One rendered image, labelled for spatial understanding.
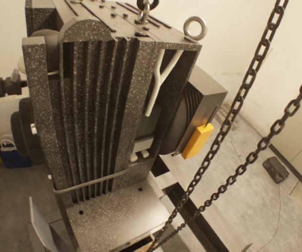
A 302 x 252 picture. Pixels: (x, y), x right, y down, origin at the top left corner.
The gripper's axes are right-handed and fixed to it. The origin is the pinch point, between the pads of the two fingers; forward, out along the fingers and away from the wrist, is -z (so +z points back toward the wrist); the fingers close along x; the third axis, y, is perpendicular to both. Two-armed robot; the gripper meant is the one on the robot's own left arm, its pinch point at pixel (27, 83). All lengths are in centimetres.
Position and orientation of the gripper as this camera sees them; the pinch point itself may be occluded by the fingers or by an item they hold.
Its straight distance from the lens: 94.0
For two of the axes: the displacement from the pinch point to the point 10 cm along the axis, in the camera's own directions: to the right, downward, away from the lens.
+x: 5.3, 6.8, -5.2
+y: 2.6, -7.1, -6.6
